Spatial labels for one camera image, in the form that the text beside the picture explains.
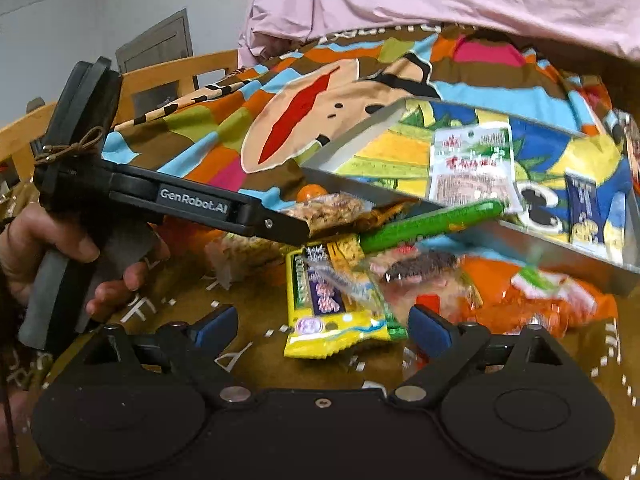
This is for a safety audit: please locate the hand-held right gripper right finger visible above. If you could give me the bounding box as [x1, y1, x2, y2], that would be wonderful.
[390, 304, 593, 408]

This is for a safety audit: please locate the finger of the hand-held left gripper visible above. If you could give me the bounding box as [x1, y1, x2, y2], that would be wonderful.
[227, 204, 312, 248]

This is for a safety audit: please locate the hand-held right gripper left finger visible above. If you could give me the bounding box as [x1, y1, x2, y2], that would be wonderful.
[65, 304, 253, 408]

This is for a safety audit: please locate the clear peanut snack packet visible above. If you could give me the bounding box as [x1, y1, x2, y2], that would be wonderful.
[281, 191, 372, 239]

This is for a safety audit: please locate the clear dark dried-fruit packet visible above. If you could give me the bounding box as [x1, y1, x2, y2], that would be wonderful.
[382, 250, 483, 308]

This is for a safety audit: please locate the yellow snack packet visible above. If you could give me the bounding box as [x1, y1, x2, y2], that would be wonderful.
[284, 239, 407, 359]

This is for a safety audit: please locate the grey metal tray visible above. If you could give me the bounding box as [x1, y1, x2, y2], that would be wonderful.
[299, 94, 640, 297]

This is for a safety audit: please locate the person's left hand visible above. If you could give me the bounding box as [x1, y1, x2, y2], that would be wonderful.
[0, 202, 172, 322]

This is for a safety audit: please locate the rice cracker packet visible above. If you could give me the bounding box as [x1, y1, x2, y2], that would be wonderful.
[206, 232, 297, 288]

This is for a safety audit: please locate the wooden chair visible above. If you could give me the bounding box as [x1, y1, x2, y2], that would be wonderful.
[0, 101, 60, 183]
[120, 49, 240, 126]

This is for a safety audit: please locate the green sausage stick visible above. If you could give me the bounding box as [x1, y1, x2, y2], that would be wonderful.
[359, 199, 505, 255]

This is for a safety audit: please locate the orange snack packet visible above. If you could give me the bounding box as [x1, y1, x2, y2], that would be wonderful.
[457, 254, 620, 338]

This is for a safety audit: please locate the colourful printed blanket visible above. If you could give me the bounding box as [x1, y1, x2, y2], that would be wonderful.
[0, 22, 640, 461]

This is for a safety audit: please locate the grey door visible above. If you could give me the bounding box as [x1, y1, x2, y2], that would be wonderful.
[115, 8, 194, 75]

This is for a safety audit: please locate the white red-print snack packet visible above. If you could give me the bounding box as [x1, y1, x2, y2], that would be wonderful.
[429, 126, 517, 213]

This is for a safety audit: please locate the blue snack packet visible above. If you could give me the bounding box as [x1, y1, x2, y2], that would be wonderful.
[564, 171, 627, 262]

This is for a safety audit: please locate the brown string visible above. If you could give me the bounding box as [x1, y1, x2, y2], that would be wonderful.
[34, 126, 104, 167]

